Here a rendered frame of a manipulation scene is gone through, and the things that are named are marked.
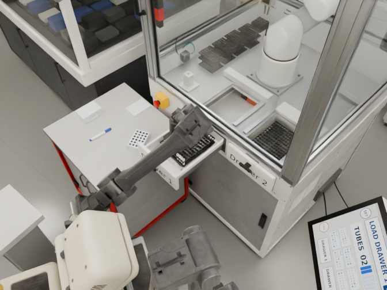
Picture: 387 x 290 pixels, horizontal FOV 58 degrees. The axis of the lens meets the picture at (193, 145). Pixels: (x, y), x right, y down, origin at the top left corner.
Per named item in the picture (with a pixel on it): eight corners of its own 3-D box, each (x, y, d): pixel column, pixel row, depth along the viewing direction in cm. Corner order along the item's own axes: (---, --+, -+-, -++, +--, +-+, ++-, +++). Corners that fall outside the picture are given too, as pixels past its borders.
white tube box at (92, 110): (85, 125, 203) (83, 118, 199) (77, 117, 206) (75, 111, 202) (103, 113, 208) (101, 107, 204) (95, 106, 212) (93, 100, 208)
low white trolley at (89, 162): (127, 255, 232) (104, 197, 173) (77, 195, 260) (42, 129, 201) (190, 201, 257) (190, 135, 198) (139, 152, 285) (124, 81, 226)
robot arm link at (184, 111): (180, 113, 105) (204, 140, 106) (194, 100, 105) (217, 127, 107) (169, 113, 147) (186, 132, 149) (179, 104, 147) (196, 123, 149)
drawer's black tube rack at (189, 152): (183, 170, 174) (183, 162, 169) (160, 149, 182) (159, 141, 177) (214, 145, 183) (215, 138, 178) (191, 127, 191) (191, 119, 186)
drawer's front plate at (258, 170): (269, 192, 168) (273, 179, 159) (226, 157, 181) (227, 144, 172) (272, 190, 169) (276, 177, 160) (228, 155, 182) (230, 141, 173)
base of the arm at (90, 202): (74, 195, 122) (80, 225, 115) (89, 182, 120) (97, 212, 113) (93, 200, 129) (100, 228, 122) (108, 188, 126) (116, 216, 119)
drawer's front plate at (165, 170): (176, 190, 168) (175, 178, 160) (139, 155, 181) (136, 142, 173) (179, 189, 169) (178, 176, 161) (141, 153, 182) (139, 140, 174)
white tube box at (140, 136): (141, 153, 190) (140, 149, 187) (127, 149, 191) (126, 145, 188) (150, 136, 197) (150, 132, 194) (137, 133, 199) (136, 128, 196)
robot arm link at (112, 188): (90, 198, 117) (102, 209, 118) (111, 180, 114) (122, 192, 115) (100, 186, 126) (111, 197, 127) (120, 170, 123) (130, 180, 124)
